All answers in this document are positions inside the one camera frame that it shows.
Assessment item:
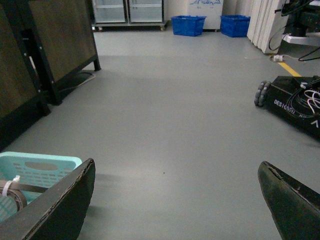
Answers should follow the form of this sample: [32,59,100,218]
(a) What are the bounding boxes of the grey omni wheel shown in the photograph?
[254,81,271,107]

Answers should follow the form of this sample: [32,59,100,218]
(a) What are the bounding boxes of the light teal plastic basket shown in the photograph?
[0,151,82,222]

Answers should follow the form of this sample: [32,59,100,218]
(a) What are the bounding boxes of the blue crate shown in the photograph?
[220,15,251,38]
[171,15,207,37]

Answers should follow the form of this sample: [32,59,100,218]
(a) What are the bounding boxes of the black robot stand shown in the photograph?
[274,0,320,47]

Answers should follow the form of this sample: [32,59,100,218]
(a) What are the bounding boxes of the white stacked panels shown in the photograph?
[247,0,288,55]

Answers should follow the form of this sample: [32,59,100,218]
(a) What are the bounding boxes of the white chest freezer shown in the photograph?
[187,0,224,31]

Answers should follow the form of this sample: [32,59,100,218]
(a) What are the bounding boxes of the white zip tie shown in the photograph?
[1,175,21,197]

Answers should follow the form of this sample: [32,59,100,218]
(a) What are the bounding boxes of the white power strip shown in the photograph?
[270,54,284,63]

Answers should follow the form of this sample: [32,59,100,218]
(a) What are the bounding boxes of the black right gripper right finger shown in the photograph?
[257,161,320,240]

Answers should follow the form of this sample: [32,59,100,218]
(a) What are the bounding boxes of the dark wooden display stand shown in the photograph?
[0,0,101,149]

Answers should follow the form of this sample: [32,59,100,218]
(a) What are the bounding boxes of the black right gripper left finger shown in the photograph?
[0,158,96,240]

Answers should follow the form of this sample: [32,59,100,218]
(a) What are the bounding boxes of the glass door refrigerator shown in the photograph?
[91,0,168,31]

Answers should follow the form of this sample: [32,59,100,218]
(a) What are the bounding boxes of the blue crate right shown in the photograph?
[220,15,251,38]

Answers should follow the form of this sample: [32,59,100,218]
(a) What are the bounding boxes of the blue crate left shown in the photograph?
[171,15,207,37]

